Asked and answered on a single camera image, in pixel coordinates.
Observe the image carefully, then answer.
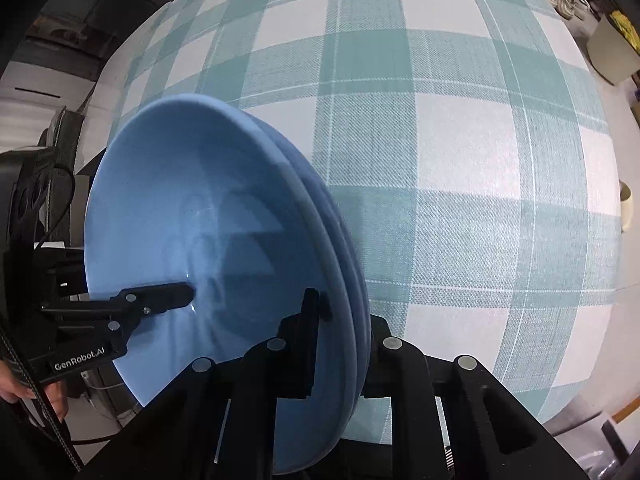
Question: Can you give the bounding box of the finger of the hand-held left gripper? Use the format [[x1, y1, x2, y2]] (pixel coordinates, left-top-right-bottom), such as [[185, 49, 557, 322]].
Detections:
[[41, 281, 197, 340]]

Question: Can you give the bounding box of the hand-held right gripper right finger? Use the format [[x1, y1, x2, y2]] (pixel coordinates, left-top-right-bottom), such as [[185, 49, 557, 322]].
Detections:
[[340, 316, 591, 480]]

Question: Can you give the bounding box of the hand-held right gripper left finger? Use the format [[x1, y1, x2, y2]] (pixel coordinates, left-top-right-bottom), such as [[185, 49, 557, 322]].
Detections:
[[90, 287, 332, 480]]

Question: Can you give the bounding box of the blue bowl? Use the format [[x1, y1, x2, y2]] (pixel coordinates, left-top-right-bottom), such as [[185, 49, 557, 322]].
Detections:
[[84, 94, 353, 476], [240, 110, 363, 476], [270, 125, 372, 466]]

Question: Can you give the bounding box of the person's left hand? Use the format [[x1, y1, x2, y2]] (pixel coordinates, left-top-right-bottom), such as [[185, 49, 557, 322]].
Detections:
[[0, 357, 68, 423]]

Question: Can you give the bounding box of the teal checked tablecloth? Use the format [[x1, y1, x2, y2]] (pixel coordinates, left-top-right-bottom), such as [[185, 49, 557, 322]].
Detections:
[[97, 0, 623, 448]]

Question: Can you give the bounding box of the beige storage bin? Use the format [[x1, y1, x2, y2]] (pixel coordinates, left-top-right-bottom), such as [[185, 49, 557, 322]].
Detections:
[[586, 10, 640, 87]]

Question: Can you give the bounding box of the yellow bag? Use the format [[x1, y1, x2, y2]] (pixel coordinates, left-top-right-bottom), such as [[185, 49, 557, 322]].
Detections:
[[609, 9, 640, 56]]

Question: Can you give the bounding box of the black woven strap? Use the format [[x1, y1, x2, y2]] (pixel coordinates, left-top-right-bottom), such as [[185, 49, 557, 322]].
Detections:
[[0, 325, 83, 473]]

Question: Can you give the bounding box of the black cable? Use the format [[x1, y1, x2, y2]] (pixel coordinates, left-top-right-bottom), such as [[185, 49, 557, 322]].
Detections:
[[32, 160, 77, 251]]

